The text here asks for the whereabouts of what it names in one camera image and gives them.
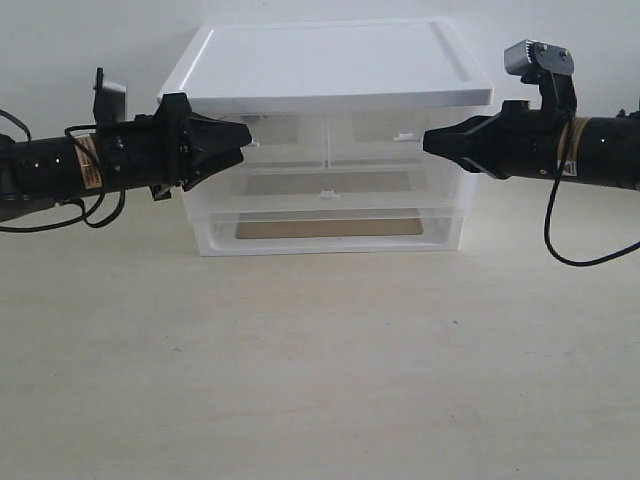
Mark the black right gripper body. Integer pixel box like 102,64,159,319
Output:
467,100,570,179

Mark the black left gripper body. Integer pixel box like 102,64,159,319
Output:
97,93,192,192

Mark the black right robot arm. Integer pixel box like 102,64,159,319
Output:
422,100,639,190

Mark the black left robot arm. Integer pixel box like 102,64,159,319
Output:
1,93,252,220

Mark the white plastic drawer cabinet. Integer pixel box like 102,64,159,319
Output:
161,19,493,257

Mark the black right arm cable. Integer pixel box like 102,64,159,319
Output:
544,107,640,266

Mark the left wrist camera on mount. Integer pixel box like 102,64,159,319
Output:
93,67,127,128

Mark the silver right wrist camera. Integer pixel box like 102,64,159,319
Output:
503,39,577,116

